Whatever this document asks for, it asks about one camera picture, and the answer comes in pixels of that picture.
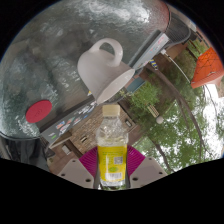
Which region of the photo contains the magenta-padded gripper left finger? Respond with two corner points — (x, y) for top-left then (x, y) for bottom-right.
(57, 146), (99, 189)

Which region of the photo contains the orange patio umbrella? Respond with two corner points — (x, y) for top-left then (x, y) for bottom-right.
(163, 46), (224, 89)

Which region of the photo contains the grey wall box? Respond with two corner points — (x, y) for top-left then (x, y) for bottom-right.
(61, 144), (72, 156)

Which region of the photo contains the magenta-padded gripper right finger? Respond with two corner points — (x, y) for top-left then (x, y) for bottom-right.
(125, 145), (169, 189)

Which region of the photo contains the flat round red coaster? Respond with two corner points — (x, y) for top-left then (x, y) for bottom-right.
(25, 99), (53, 124)

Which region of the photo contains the blue yellow striped cone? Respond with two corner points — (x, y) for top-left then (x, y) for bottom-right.
(148, 58), (159, 70)

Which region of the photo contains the clear bottle with yellow label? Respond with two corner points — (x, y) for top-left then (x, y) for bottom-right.
(95, 104), (129, 188)

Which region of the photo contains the globe-topped lamp post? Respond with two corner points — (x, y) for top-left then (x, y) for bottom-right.
(146, 103), (165, 125)

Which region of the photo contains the grey laptop with stickers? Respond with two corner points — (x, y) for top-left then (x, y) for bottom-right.
(128, 30), (171, 71)

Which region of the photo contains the white ceramic mug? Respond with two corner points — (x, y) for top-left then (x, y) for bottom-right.
(77, 37), (136, 105)

